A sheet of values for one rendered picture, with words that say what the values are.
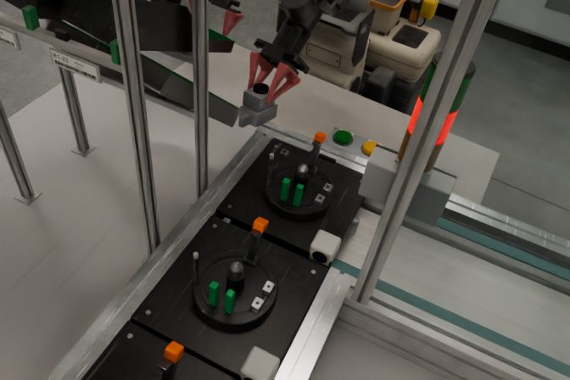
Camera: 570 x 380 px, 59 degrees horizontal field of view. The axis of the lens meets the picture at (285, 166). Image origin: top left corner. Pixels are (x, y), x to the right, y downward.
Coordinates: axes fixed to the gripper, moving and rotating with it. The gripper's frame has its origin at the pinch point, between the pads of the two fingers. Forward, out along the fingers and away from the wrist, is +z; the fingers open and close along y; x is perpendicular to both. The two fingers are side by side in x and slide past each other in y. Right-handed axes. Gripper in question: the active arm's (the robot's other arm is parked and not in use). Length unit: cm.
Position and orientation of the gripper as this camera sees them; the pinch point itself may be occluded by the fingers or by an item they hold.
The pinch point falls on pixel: (259, 94)
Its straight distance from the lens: 97.7
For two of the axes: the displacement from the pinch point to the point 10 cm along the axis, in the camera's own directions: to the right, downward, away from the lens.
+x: 3.9, 2.4, 8.9
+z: -4.9, 8.7, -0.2
